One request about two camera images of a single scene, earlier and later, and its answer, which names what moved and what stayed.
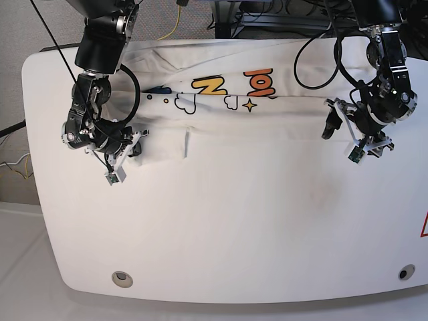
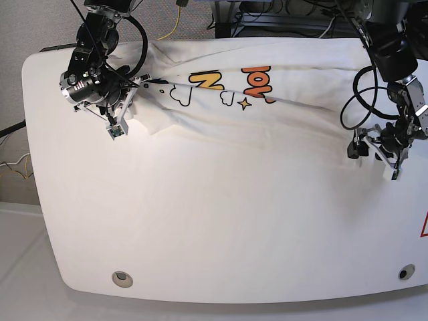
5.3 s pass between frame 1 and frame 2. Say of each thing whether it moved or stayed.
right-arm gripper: moved
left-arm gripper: moved
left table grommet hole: stayed
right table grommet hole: stayed
